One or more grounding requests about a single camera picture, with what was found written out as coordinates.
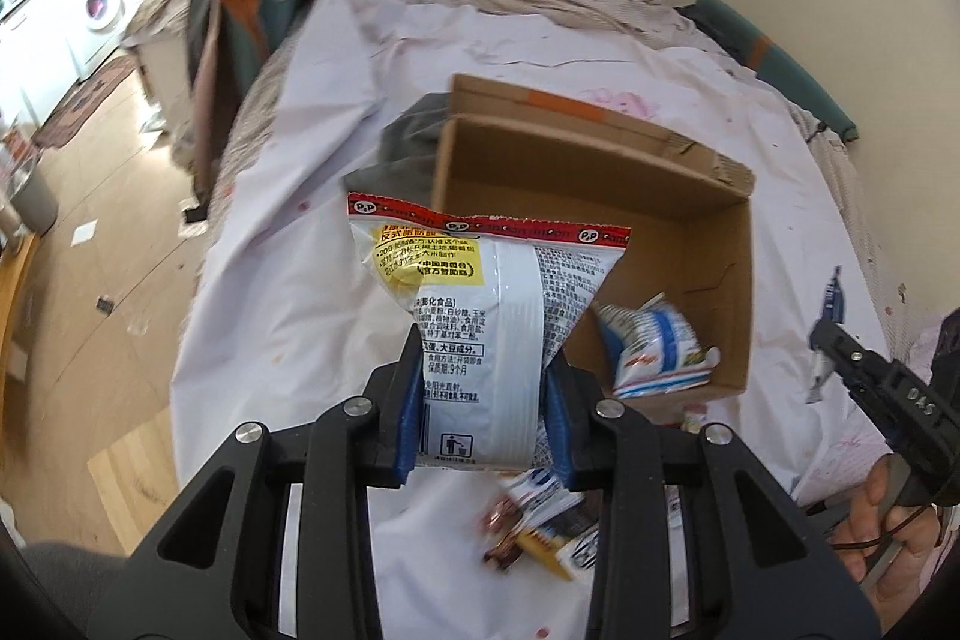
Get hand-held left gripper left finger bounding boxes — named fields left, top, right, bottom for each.
left=86, top=329, right=425, bottom=640

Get white and yellow snack bag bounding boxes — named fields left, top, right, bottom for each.
left=346, top=192, right=632, bottom=470

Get grey cloth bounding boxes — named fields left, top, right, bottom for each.
left=343, top=92, right=451, bottom=214

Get blue striped snack packet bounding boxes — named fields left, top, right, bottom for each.
left=806, top=265, right=848, bottom=405

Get grey trash bin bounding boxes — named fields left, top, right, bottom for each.
left=7, top=164, right=59, bottom=232

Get patterned floor rug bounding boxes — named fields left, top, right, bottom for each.
left=30, top=51, right=140, bottom=150

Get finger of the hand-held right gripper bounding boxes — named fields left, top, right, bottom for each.
left=810, top=317, right=893, bottom=416

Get brown chocolate snack packet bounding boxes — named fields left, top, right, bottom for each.
left=480, top=488, right=537, bottom=570

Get white bed sheet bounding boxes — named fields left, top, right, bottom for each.
left=172, top=0, right=901, bottom=640

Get floral cloth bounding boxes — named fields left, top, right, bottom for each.
left=124, top=0, right=218, bottom=49

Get cardboard box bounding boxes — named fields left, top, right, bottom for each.
left=431, top=74, right=756, bottom=420

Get white washing machine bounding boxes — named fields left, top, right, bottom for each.
left=71, top=0, right=132, bottom=79

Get person's grey trouser leg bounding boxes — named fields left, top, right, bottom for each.
left=26, top=542, right=136, bottom=640

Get white cabinet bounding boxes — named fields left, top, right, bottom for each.
left=139, top=40, right=200, bottom=139

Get teal orange cloth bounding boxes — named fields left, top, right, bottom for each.
left=217, top=0, right=312, bottom=86

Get wooden table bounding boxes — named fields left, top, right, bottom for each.
left=0, top=231, right=42, bottom=378

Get orange white carton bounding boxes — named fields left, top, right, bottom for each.
left=0, top=126, right=35, bottom=165

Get person's right hand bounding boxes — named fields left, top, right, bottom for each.
left=834, top=452, right=950, bottom=635

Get white kitchen cabinets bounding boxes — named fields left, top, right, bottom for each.
left=0, top=0, right=98, bottom=124

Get teal cushion with orange stripe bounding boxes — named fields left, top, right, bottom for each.
left=679, top=0, right=860, bottom=142

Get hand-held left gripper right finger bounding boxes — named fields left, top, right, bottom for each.
left=544, top=359, right=882, bottom=640

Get small blue white snack packet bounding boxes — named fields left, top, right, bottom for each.
left=596, top=293, right=721, bottom=399

